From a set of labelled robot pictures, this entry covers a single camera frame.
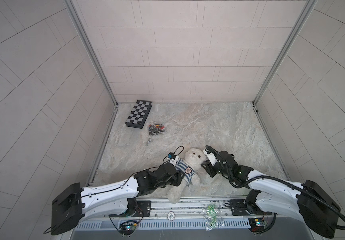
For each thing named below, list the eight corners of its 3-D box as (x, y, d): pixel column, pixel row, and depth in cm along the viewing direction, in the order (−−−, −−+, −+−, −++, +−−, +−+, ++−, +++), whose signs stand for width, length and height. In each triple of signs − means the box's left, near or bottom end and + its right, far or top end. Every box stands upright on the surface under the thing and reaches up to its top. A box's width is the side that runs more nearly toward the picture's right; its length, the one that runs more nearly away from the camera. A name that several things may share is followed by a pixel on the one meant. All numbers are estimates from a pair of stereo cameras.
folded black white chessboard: (126, 126, 104) (124, 123, 101) (138, 102, 119) (137, 99, 116) (142, 128, 102) (141, 126, 100) (152, 104, 118) (152, 101, 115)
